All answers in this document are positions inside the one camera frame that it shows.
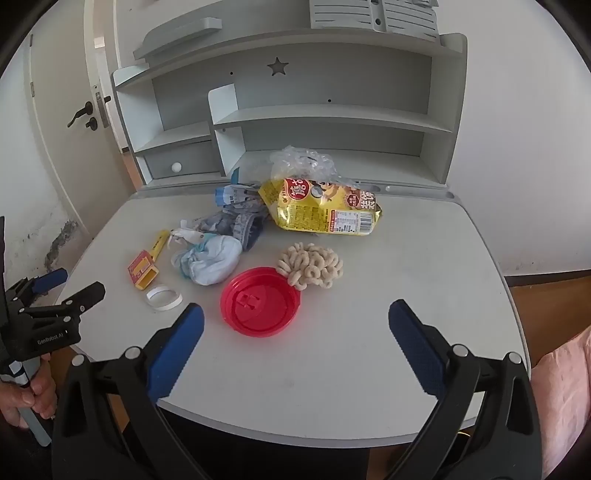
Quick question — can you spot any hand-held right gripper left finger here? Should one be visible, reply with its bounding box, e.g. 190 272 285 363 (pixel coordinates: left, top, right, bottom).
52 303 205 480

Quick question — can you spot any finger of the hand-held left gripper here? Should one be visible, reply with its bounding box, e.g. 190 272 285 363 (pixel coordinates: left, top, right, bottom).
25 281 106 325
7 268 69 305

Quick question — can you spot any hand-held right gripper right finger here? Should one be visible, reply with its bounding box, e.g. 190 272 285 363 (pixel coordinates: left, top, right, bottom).
388 299 543 480

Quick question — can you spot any red plastic lid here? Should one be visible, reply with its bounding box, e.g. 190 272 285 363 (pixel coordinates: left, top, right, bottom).
220 266 303 337

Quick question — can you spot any clear plastic bag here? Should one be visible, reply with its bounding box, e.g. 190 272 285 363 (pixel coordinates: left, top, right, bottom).
270 145 342 186

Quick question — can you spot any person's left hand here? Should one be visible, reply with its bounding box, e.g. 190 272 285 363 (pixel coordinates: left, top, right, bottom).
0 353 59 430

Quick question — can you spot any yellow red small carton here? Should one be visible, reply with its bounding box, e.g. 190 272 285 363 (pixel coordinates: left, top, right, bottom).
128 229 171 291

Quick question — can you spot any white door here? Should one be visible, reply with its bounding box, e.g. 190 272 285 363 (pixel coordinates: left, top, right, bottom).
24 21 136 234

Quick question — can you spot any crumpled white paper scrap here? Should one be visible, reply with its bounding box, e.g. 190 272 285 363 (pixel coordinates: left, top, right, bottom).
168 219 208 245

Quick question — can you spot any pile of cereal rings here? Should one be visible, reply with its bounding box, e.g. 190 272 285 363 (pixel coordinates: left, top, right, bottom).
277 243 345 291

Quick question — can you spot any grey sock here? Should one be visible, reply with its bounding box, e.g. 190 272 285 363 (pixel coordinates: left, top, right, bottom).
203 209 269 253

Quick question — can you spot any pink cloth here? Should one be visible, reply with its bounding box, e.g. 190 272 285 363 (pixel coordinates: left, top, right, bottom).
531 324 591 479

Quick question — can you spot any yellow snack bag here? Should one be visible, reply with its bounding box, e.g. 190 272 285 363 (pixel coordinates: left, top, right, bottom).
257 178 384 237

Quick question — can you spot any grey drawer with white knob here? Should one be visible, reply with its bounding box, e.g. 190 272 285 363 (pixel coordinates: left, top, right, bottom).
140 140 223 184

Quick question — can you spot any blue white striped wrapper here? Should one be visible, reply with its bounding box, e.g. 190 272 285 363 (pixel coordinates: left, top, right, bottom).
215 168 265 212

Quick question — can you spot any grey flat bar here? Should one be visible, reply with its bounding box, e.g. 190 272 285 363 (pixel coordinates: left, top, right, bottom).
133 17 223 61

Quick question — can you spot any white grey shelf unit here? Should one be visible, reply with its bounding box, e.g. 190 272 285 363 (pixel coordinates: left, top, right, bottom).
112 0 468 191

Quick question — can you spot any grey slatted stand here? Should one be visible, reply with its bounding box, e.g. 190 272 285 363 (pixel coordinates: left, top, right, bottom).
308 0 441 44

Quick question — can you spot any white paper ring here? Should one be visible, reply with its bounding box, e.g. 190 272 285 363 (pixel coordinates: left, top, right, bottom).
146 286 182 312

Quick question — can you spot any black door handle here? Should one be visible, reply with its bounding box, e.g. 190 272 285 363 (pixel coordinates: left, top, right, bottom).
67 90 112 131

